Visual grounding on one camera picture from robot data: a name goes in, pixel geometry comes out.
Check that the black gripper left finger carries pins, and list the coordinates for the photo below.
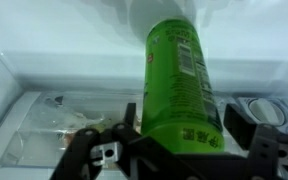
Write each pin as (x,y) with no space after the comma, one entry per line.
(79,153)

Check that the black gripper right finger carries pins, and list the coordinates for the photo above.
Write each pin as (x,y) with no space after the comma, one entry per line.
(265,150)

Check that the green labelled bottle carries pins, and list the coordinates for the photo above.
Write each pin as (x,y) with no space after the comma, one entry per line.
(177,100)

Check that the clear plastic food bag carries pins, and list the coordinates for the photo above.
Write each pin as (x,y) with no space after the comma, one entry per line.
(74,116)

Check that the white round control knob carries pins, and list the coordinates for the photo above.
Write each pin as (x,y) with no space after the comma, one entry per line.
(267,111)

